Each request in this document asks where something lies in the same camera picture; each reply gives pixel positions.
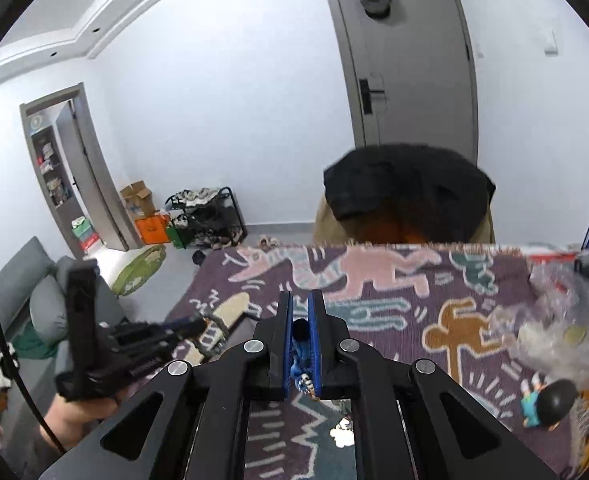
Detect left hand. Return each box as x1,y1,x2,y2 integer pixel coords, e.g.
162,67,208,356
44,389,128,450

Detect green oval floor mat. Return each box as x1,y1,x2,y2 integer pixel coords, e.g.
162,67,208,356
111,245,166,297

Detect white sneakers on floor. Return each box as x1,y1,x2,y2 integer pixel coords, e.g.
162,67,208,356
259,235,281,250

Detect grey sofa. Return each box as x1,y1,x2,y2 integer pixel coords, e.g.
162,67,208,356
0,235,129,411

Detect black slippers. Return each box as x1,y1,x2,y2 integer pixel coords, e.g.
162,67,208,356
191,250,206,266

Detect patterned purple woven blanket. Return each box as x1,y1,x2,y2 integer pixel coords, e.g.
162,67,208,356
170,246,581,473

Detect black shoe rack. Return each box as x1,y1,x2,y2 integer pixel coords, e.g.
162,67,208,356
162,186,248,249

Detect orange paper bag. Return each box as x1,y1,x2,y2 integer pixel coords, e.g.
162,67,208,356
135,214,170,245

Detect cardboard box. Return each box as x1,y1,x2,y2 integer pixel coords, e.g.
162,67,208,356
120,180,156,220

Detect small doll figure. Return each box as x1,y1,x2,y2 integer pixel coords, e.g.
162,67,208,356
520,373,578,431

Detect clear plastic bag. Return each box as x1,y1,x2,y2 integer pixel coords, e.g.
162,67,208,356
489,262,589,391

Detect grey door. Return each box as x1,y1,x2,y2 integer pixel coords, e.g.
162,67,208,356
328,0,478,162

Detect black door handle lock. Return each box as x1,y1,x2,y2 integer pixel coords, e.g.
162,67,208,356
359,78,386,115

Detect white light switch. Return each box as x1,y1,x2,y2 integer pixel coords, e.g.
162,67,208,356
540,28,559,56

